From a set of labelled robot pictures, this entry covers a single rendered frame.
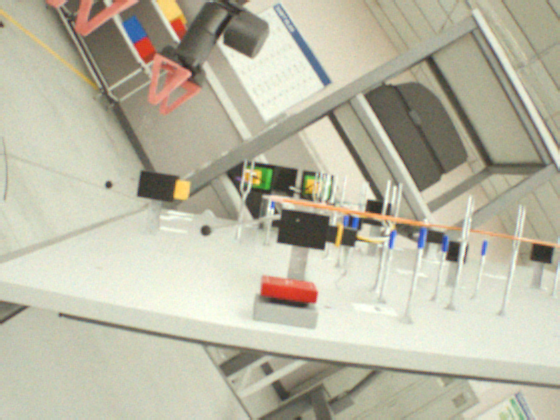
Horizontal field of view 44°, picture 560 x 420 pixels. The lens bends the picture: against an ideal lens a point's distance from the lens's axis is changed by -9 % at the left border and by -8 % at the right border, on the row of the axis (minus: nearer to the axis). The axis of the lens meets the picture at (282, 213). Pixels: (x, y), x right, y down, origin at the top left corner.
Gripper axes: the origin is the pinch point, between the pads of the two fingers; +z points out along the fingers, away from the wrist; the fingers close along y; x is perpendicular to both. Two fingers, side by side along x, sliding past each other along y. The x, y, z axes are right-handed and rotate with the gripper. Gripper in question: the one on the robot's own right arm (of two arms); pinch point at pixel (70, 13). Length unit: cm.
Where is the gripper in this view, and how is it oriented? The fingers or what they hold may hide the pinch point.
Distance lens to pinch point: 79.0
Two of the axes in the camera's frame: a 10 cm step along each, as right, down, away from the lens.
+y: 0.4, 0.6, 10.0
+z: -5.0, 8.7, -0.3
